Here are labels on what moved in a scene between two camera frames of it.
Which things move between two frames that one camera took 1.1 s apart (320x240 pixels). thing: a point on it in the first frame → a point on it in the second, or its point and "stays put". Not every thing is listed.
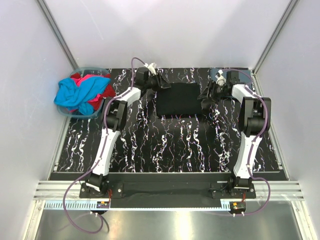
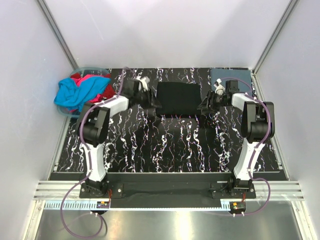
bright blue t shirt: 76,93 stays put
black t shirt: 180,98 stays put
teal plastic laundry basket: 84,71 stays put
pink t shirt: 79,79 stays put
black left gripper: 160,82 → 151,101
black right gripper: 211,86 → 205,104
